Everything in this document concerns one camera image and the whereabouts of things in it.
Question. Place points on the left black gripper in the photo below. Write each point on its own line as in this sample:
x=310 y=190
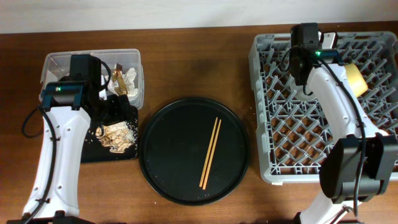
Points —
x=121 y=109

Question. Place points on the food scraps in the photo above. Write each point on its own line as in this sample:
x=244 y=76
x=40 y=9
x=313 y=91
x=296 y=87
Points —
x=117 y=137

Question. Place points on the gold foil wrapper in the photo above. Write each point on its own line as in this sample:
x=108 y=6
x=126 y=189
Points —
x=117 y=78

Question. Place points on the white tissue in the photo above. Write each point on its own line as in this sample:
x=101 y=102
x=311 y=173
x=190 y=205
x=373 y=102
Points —
x=129 y=79

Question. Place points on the wooden chopstick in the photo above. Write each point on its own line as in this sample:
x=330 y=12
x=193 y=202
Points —
x=208 y=154
x=215 y=140

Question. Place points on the yellow bowl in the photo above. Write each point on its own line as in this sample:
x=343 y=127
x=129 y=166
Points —
x=355 y=80

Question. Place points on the grey round plate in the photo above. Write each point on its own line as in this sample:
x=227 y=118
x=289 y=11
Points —
x=304 y=93

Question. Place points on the pink cup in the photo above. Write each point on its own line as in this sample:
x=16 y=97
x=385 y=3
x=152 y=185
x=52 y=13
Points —
x=382 y=132

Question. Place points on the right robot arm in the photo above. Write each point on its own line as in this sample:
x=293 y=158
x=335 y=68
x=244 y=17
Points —
x=360 y=165

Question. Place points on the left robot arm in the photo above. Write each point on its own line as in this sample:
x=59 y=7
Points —
x=79 y=126

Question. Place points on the clear plastic waste bin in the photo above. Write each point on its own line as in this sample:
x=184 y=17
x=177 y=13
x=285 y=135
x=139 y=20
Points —
x=57 y=65

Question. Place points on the grey dishwasher rack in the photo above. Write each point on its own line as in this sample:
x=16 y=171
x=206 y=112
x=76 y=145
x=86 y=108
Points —
x=293 y=136

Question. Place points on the black rectangular tray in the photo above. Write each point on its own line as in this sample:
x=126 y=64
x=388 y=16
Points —
x=93 y=151

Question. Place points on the round black serving tray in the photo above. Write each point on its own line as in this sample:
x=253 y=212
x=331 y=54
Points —
x=173 y=148

